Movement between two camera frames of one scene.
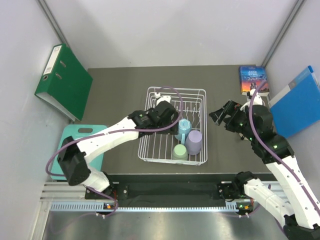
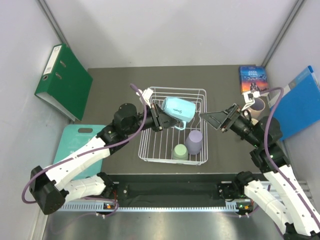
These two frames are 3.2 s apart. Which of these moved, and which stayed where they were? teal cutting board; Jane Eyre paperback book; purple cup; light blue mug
Moved: light blue mug
Stayed: teal cutting board; Jane Eyre paperback book; purple cup
